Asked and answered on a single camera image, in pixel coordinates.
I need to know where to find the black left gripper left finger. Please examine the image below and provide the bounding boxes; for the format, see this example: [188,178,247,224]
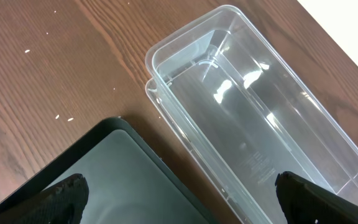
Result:
[0,174,90,224]

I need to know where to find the black tray bin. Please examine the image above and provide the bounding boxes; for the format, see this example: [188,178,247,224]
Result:
[0,118,216,223]

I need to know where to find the clear plastic bin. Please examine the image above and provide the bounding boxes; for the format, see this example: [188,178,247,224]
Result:
[145,5,358,223]

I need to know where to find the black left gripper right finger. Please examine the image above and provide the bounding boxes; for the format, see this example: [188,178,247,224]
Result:
[275,171,358,224]

